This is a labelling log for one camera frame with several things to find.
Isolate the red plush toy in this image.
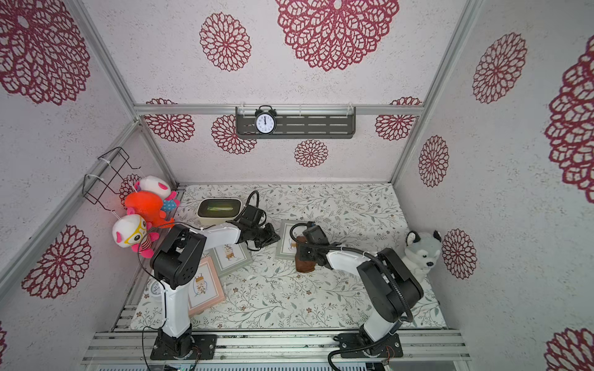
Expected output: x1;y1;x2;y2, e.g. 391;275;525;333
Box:
125;191;175;228

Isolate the white plush with yellow glasses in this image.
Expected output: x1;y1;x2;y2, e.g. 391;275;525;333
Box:
112;214;159;259

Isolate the brown cloth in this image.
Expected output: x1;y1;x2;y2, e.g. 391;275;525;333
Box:
295;236;316;274

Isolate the black wire basket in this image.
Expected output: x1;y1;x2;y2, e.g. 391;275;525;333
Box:
80;146;142;213

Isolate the cream box with green lid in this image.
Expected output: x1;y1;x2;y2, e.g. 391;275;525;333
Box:
196;198;243;226

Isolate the pink picture frame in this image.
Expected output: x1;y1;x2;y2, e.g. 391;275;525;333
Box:
189;257;225;317

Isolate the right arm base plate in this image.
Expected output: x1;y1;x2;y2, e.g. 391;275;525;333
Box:
328;327;404;359

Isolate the white round alarm clock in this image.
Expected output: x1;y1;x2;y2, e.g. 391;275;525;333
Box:
147;280;162;301

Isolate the grey wall shelf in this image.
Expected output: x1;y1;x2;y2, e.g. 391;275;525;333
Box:
235;107;357;140

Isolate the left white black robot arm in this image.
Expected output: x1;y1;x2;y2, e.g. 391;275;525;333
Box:
150;204;280;339

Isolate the white pink plush top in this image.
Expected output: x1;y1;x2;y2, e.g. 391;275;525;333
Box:
134;176;177;201

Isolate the black alarm clock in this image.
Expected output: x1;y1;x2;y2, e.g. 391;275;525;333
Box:
255;105;277;135

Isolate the grey husky plush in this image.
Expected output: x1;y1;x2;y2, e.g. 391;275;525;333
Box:
402;230;442;284

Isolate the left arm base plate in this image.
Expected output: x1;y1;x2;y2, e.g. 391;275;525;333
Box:
149;328;217;360

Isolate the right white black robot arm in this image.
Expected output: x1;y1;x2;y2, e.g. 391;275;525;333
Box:
289;222;424;343

